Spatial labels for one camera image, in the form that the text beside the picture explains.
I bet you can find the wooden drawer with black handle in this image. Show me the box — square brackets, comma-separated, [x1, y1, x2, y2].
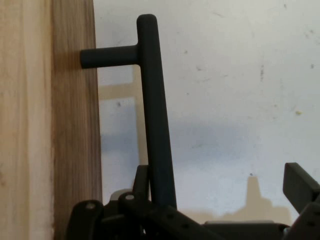
[0, 0, 178, 240]

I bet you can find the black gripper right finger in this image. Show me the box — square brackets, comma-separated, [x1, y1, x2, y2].
[282, 161, 320, 240]

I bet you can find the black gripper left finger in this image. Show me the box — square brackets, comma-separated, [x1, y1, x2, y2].
[64, 164, 219, 240]

